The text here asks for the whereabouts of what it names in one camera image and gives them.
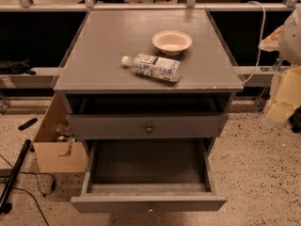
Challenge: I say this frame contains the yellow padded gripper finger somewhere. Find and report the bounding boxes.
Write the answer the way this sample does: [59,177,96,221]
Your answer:
[263,65,301,126]

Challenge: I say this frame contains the grey drawer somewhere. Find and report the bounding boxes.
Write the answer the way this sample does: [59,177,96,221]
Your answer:
[71,139,227,213]
[67,113,228,139]

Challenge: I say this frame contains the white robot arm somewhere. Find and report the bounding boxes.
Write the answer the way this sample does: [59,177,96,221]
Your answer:
[259,7,301,126]

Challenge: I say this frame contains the grey top drawer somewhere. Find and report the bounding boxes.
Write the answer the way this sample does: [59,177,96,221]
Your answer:
[67,113,228,139]

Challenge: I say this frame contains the grey wooden drawer cabinet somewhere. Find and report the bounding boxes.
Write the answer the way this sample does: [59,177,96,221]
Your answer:
[51,8,245,153]

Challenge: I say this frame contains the clear plastic water bottle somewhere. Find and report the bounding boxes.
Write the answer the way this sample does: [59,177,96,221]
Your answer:
[121,54,180,83]

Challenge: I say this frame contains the white paper bowl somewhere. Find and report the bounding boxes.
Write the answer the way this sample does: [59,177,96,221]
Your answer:
[152,30,192,56]

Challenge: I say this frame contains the items inside cardboard box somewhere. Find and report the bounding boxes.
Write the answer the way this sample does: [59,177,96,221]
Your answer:
[55,124,76,142]

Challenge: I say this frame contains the cardboard box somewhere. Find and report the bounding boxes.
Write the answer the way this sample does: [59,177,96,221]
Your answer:
[32,95,87,173]

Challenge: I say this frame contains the black marker on floor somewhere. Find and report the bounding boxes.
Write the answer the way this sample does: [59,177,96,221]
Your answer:
[18,118,38,131]

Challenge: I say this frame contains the black pole on floor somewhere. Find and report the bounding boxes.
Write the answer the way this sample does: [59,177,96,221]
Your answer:
[0,139,31,214]

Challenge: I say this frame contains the white cable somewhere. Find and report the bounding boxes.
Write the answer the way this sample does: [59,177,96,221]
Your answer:
[241,0,267,87]

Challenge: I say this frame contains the black floor cable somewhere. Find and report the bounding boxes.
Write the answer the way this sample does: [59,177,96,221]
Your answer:
[0,153,57,226]

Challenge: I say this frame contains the black object on rail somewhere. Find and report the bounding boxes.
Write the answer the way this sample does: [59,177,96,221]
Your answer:
[0,59,36,75]

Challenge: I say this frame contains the metal railing frame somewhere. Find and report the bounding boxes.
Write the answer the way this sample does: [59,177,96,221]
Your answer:
[0,0,301,115]

